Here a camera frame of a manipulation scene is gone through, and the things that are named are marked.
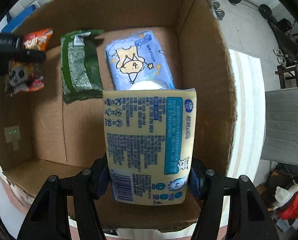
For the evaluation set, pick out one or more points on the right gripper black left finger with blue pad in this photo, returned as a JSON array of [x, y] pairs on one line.
[[48, 216]]

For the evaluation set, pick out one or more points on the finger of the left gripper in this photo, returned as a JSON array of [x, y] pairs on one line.
[[11, 43], [27, 56]]

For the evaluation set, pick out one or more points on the orange panda snack packet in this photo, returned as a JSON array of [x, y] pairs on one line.
[[24, 74]]

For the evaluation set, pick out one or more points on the green snack packet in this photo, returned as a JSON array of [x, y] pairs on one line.
[[80, 75]]

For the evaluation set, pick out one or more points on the blue bear tissue pack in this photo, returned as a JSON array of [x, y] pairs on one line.
[[138, 62]]

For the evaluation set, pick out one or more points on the yellow tissue pack blue print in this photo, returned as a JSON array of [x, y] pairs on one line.
[[149, 137]]

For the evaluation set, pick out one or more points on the blue foam mat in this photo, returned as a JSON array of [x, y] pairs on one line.
[[14, 22]]

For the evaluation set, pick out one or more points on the grey chair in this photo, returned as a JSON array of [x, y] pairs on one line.
[[281, 134]]

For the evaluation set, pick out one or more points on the cardboard box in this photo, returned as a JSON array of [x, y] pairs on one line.
[[193, 44]]

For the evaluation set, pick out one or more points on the chrome dumbbell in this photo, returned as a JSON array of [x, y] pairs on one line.
[[217, 11]]

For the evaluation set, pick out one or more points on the barbell on floor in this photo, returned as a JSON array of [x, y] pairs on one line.
[[263, 9]]

